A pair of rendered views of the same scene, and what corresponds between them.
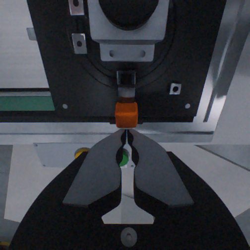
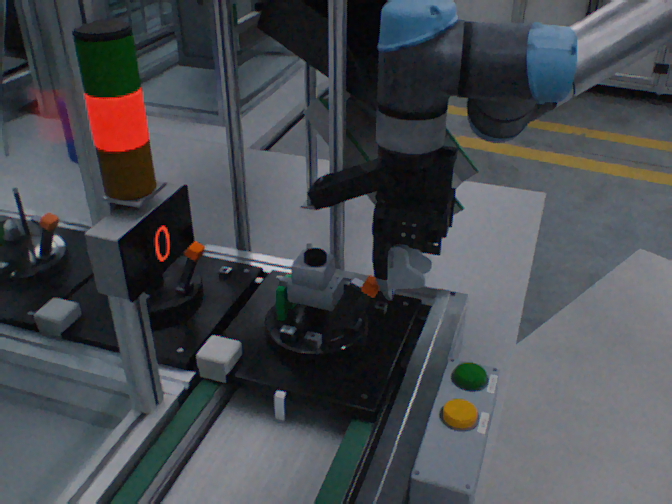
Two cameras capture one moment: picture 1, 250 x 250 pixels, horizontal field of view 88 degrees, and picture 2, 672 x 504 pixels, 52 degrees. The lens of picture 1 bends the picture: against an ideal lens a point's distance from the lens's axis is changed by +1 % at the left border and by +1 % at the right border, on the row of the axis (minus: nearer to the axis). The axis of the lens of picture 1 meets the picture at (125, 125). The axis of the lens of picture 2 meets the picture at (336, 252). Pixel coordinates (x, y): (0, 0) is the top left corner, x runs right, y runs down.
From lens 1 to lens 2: 0.83 m
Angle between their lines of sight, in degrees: 70
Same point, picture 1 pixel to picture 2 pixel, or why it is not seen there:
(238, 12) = not seen: hidden behind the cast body
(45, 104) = (356, 439)
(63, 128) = (398, 422)
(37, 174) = not seen: outside the picture
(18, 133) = (387, 489)
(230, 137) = (506, 305)
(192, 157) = (548, 348)
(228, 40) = not seen: hidden behind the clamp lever
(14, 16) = (244, 445)
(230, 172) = (595, 304)
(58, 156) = (449, 452)
